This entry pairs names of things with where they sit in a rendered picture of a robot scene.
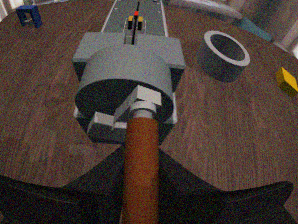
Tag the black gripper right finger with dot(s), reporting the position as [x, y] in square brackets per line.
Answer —
[184, 198]

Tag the small yellow block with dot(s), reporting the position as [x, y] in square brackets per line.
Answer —
[286, 82]

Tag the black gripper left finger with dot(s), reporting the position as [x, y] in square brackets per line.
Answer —
[93, 198]

